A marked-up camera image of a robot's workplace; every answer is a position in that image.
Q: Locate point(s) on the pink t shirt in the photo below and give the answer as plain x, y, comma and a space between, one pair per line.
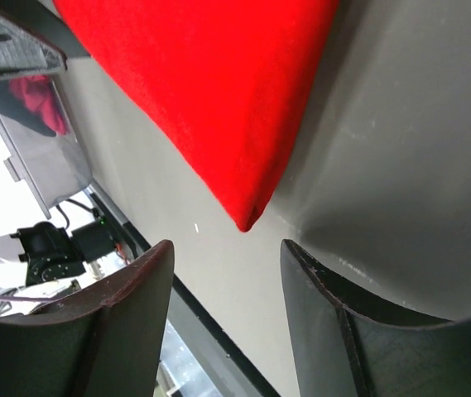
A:
38, 96

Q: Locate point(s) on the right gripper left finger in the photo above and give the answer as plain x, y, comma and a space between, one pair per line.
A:
104, 340

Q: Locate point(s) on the red t shirt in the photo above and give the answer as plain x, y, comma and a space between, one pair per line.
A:
226, 81

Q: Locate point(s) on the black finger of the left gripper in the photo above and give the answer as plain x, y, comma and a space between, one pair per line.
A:
34, 39

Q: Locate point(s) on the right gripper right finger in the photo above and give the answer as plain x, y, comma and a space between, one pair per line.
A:
347, 341

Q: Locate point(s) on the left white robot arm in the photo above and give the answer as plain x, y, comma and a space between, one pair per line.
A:
45, 252

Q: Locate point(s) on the clear plastic bin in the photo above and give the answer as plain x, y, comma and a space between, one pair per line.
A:
53, 167

